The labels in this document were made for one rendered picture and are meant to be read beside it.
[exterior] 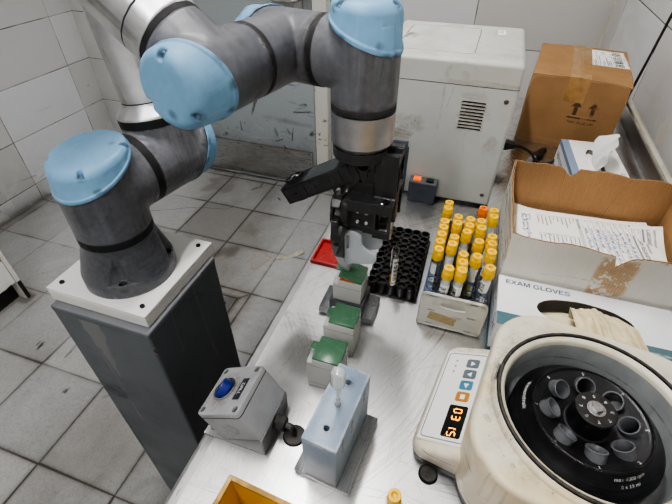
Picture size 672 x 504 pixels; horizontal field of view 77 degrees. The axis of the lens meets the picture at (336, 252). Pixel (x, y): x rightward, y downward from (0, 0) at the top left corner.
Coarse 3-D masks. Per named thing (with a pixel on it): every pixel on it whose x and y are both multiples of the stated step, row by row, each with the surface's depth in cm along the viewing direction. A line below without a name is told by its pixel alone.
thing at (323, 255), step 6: (324, 240) 84; (330, 240) 83; (318, 246) 82; (324, 246) 83; (330, 246) 83; (318, 252) 81; (324, 252) 81; (330, 252) 81; (312, 258) 79; (318, 258) 80; (324, 258) 80; (330, 258) 80; (324, 264) 78; (330, 264) 78; (336, 264) 78
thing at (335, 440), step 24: (360, 384) 49; (336, 408) 46; (360, 408) 49; (312, 432) 44; (336, 432) 44; (360, 432) 53; (312, 456) 46; (336, 456) 43; (360, 456) 51; (336, 480) 47
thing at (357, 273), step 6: (354, 264) 66; (342, 270) 65; (354, 270) 65; (360, 270) 66; (366, 270) 66; (342, 276) 64; (348, 276) 64; (354, 276) 64; (360, 276) 65; (354, 282) 64; (360, 282) 64
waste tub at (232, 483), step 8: (232, 480) 41; (240, 480) 41; (224, 488) 40; (232, 488) 42; (240, 488) 41; (248, 488) 40; (256, 488) 40; (224, 496) 40; (232, 496) 42; (240, 496) 43; (248, 496) 42; (256, 496) 41; (264, 496) 40; (272, 496) 40
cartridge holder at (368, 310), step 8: (328, 288) 72; (368, 288) 69; (328, 296) 71; (368, 296) 70; (376, 296) 71; (320, 304) 70; (328, 304) 70; (352, 304) 67; (368, 304) 70; (376, 304) 70; (368, 312) 68; (368, 320) 67
